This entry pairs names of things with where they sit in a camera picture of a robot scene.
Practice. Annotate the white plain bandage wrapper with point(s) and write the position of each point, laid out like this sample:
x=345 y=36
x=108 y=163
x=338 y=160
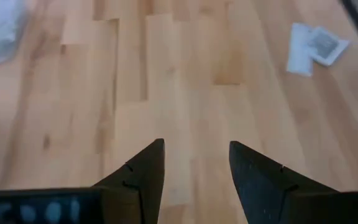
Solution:
x=297 y=53

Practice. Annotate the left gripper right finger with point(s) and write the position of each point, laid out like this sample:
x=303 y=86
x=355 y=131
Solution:
x=259 y=186

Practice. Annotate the square printed antiseptic wipe packet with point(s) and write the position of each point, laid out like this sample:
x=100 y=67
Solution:
x=326 y=46

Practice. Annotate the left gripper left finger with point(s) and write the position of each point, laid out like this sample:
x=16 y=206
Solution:
x=141 y=186

